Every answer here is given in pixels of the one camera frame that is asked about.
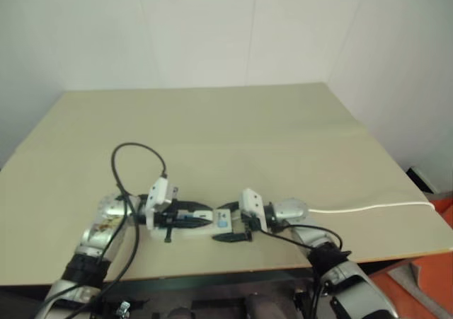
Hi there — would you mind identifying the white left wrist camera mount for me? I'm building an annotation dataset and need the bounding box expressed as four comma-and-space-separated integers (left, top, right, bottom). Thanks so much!
145, 178, 180, 232

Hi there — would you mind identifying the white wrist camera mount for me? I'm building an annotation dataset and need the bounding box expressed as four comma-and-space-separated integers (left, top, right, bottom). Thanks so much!
145, 178, 180, 232
237, 187, 268, 233

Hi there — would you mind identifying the black box with white edge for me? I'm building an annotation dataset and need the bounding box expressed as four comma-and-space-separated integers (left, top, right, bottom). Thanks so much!
405, 166, 436, 194

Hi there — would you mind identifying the white power strip cable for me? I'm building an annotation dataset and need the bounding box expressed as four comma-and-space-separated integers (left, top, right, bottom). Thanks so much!
306, 201, 435, 214

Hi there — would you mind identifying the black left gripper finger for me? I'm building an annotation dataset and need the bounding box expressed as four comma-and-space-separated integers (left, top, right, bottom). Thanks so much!
172, 217, 214, 228
174, 200, 210, 211

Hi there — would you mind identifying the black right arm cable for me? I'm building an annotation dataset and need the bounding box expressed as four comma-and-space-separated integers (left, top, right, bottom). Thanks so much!
254, 226, 353, 319

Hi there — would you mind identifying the white power strip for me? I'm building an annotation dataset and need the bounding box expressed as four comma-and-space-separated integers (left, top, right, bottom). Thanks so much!
174, 207, 246, 238

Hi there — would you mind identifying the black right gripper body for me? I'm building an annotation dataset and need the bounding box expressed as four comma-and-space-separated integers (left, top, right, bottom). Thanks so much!
241, 211, 262, 243

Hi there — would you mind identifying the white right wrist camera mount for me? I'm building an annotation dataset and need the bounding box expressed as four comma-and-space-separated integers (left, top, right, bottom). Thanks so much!
237, 187, 268, 233

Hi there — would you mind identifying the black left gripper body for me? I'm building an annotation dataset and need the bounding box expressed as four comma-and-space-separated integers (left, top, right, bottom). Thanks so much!
154, 202, 182, 244

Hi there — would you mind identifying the grey felt piece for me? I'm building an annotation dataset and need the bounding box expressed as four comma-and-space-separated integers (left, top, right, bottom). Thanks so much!
386, 261, 453, 301

